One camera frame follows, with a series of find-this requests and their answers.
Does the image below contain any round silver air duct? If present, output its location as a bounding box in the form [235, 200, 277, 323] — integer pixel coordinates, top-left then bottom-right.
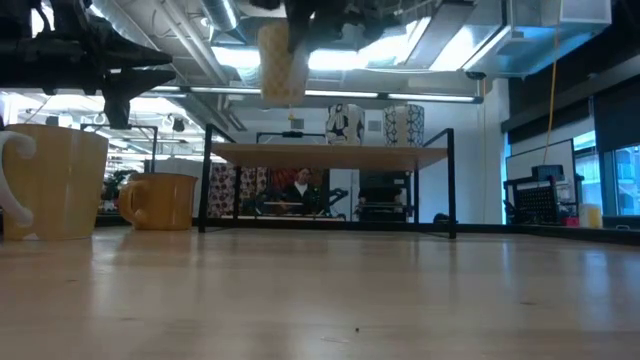
[201, 0, 239, 32]

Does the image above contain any mustard yellow mug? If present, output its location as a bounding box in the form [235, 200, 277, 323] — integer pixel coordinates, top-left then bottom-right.
[118, 172, 199, 232]

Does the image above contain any yellow hanging cable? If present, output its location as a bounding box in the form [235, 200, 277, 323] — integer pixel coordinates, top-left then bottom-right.
[543, 24, 559, 166]

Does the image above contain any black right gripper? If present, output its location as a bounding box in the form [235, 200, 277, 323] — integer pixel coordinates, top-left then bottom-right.
[249, 0, 401, 54]

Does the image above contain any person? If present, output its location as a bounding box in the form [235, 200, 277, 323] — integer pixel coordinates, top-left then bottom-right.
[279, 168, 322, 215]

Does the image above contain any long pendant ceiling light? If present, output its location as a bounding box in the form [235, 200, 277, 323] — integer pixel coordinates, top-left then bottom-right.
[149, 85, 484, 104]

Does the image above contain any whiteboard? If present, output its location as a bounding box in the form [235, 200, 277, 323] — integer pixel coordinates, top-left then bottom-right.
[504, 138, 577, 201]

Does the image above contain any white air vent box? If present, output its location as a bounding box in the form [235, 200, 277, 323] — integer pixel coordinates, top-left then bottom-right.
[559, 0, 613, 27]

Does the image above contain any wooden shelf black frame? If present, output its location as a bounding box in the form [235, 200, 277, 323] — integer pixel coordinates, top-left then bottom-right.
[198, 123, 458, 240]

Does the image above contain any yellow mug white handle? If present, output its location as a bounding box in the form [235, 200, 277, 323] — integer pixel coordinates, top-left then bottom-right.
[0, 123, 110, 242]

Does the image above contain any patterned fabric panel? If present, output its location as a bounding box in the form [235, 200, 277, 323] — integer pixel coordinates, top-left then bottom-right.
[208, 163, 326, 218]

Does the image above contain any black pegboard organizer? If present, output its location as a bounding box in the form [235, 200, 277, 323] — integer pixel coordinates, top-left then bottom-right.
[503, 164, 584, 226]

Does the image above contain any black equipment cart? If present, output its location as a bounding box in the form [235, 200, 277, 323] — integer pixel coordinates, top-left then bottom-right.
[357, 169, 419, 222]

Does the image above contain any yellow container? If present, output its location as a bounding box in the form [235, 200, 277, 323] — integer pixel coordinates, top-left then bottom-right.
[578, 203, 604, 230]

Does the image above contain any yellow checkered mug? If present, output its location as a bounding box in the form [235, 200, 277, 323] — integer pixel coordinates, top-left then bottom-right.
[257, 18, 311, 106]

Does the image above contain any white mug bold black pattern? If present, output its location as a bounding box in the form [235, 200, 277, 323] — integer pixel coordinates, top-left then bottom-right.
[325, 103, 366, 147]

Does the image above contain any white mug fine geometric pattern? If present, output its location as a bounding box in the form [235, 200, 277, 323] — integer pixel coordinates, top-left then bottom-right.
[383, 103, 426, 148]

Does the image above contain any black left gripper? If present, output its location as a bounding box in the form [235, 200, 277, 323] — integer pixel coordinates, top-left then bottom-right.
[0, 30, 177, 130]

